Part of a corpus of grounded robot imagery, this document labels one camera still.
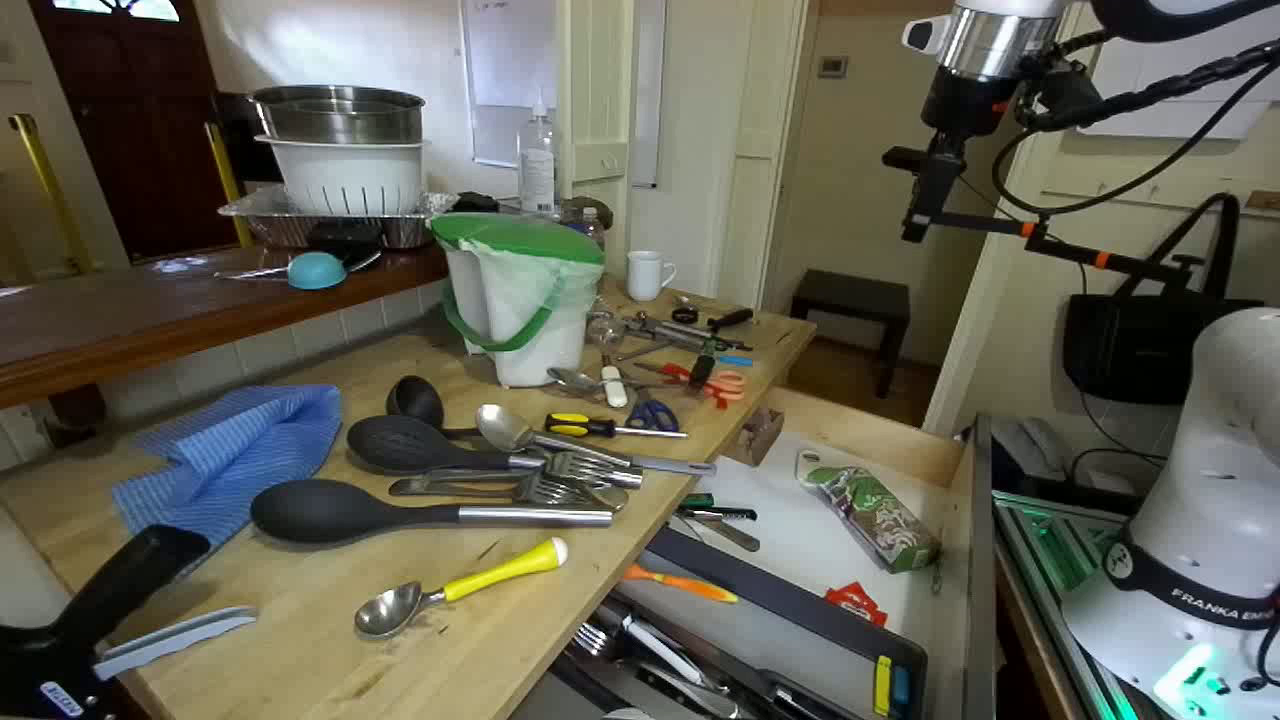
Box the white colander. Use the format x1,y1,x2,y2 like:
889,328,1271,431
253,131,433,221

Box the blue handle can opener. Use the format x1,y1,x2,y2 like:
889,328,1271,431
620,396,688,437

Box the teal round bowl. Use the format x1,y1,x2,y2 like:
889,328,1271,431
284,249,351,295

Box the red handle scissors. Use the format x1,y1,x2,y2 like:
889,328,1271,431
637,358,752,413

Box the black plastic handle tool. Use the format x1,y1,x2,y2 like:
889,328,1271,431
0,520,216,720

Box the silver metal spoon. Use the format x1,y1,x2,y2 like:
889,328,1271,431
473,399,649,471

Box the black box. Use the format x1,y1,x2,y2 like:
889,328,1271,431
986,415,1151,520

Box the long black bar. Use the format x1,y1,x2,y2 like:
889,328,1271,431
649,526,930,720

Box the white bin green lid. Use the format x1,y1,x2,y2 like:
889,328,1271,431
428,207,613,394

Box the white handle tool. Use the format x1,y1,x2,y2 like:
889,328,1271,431
597,361,632,413

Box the small black ladle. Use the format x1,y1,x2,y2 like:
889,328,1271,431
385,371,451,431

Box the large black spoon metal handle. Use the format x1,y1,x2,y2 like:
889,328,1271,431
249,477,620,548

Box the red label item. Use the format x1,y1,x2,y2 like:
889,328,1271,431
819,580,893,633

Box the white mug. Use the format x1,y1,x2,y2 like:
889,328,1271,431
624,245,680,308

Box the stainless steel pot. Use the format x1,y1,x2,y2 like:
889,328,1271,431
249,80,428,150

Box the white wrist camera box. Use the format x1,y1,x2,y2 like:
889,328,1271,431
896,13,955,60

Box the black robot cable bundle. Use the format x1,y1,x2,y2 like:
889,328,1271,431
986,36,1280,223

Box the open wooden drawer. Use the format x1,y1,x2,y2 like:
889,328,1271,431
513,385,998,720

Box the green black handle tool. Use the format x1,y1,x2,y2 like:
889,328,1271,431
669,489,766,558

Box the green robot base plate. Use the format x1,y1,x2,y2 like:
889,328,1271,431
986,489,1280,720

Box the black stool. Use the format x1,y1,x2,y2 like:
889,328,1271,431
784,264,916,399

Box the black hanging bag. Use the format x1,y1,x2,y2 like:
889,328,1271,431
1059,187,1266,413

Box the metal tongs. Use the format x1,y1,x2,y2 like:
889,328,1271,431
385,454,649,515

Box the orange pen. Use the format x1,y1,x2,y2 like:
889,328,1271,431
620,562,742,610

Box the blue cloth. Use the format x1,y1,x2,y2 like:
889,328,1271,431
108,379,349,546

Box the dark wooden door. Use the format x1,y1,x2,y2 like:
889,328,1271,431
27,0,249,264

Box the yellow handle metal scooper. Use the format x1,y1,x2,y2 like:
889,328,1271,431
351,531,572,641

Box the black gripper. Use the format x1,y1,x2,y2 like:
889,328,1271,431
879,60,1018,249

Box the metal dish tray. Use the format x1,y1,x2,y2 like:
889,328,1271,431
216,186,451,251

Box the green snack packet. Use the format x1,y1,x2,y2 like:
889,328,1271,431
790,448,945,575

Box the clear plastic bottle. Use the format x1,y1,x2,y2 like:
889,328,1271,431
513,107,563,221

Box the yellow black handle tool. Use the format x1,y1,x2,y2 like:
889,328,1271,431
540,407,693,444

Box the black rod orange clamps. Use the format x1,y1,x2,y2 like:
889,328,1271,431
916,206,1210,292

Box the white paper on wall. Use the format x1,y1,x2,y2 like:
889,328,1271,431
456,0,563,172

